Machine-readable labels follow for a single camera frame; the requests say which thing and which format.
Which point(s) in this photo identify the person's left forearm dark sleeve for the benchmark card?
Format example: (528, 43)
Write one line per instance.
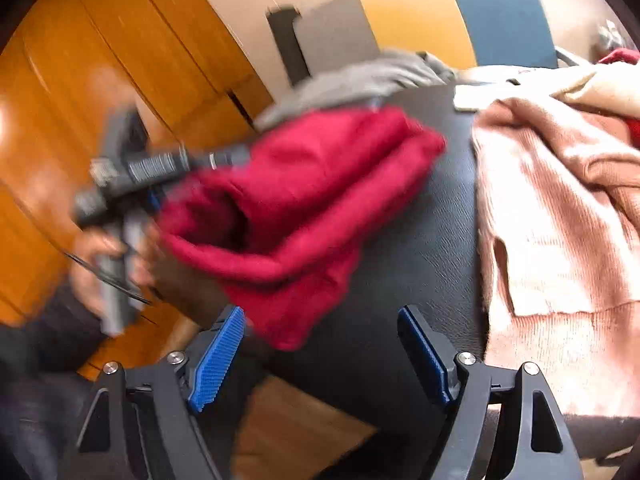
(42, 393)

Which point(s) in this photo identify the person's left hand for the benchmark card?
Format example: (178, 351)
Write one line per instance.
(102, 262)

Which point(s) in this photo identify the grey hoodie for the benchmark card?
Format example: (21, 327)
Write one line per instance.
(393, 70)

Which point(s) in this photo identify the pink beige knit sweater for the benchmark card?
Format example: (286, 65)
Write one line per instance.
(557, 205)

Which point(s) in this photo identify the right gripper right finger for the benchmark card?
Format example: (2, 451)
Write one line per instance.
(532, 440)

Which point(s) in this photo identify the red knit garment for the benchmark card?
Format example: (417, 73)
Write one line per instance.
(283, 233)

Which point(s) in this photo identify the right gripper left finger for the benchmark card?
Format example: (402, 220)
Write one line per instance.
(140, 423)

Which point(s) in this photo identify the orange wooden cabinet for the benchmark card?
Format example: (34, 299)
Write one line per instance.
(66, 66)

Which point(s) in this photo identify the grey yellow blue sofa backrest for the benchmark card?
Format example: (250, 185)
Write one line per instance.
(461, 33)

